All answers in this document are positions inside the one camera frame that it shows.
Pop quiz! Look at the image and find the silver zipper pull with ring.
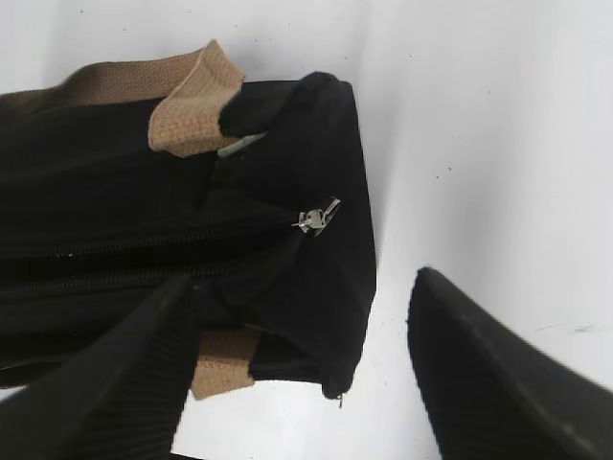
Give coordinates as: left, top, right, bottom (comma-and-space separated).
292, 196, 341, 238

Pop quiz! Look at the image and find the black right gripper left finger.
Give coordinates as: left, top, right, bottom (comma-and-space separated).
1, 278, 199, 459

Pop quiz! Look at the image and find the black canvas tote bag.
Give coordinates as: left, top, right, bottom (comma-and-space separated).
1, 42, 376, 399

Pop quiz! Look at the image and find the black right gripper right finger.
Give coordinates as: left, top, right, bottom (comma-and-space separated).
407, 267, 612, 459

